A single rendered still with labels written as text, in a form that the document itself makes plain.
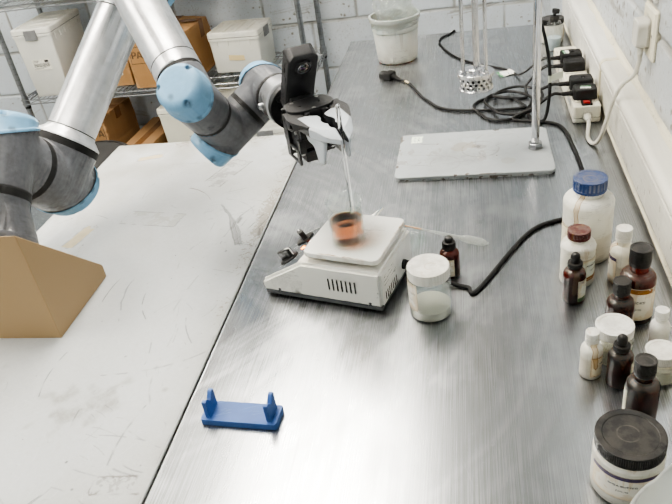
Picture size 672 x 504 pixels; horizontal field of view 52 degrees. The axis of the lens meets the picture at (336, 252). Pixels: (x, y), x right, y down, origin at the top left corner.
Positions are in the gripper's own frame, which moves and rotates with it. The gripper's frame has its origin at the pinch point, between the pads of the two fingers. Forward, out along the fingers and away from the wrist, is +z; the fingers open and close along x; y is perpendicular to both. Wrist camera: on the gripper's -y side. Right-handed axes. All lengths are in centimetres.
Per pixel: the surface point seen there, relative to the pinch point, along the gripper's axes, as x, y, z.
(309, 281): 7.9, 21.8, -1.0
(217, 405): 27.0, 24.6, 13.0
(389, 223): -6.1, 17.0, -1.1
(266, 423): 22.6, 24.5, 19.3
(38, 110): 47, 84, -325
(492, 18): -158, 57, -190
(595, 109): -66, 23, -24
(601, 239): -31.9, 21.3, 15.2
